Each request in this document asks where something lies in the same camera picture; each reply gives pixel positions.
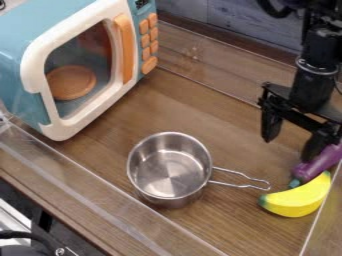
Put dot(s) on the clear acrylic front barrier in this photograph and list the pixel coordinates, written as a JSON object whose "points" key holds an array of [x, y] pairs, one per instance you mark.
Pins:
{"points": [[108, 217]]}

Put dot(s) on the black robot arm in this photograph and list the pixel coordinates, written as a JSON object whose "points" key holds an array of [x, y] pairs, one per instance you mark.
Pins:
{"points": [[303, 103]]}

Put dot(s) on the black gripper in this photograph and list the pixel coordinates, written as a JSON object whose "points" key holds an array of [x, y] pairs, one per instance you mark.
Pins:
{"points": [[323, 122]]}

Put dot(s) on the blue white toy microwave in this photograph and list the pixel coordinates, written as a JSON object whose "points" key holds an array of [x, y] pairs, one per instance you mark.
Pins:
{"points": [[107, 35]]}

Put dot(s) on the purple toy eggplant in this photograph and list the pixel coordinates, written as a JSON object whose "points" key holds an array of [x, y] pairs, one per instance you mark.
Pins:
{"points": [[307, 170]]}

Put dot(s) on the orange microwave turntable plate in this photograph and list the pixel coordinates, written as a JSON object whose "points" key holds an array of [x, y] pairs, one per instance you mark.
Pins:
{"points": [[71, 82]]}

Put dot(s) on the yellow toy banana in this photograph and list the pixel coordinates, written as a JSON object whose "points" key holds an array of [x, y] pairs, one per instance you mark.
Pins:
{"points": [[299, 201]]}

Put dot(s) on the silver pot with wire handle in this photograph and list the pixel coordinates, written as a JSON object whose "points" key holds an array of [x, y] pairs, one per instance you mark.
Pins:
{"points": [[170, 169]]}

